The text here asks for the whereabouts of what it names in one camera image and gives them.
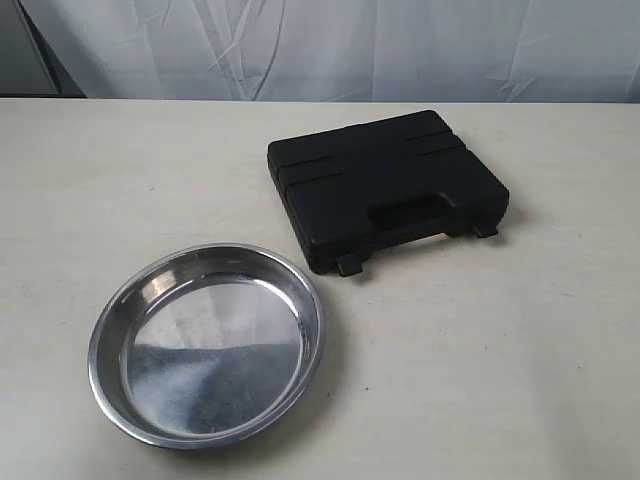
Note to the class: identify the black plastic tool case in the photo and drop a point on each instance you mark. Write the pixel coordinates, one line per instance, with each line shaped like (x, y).
(352, 191)

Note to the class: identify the round stainless steel tray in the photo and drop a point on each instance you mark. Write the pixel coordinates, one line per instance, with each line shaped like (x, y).
(206, 346)

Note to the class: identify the white backdrop curtain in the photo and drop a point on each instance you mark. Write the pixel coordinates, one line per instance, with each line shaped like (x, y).
(330, 51)

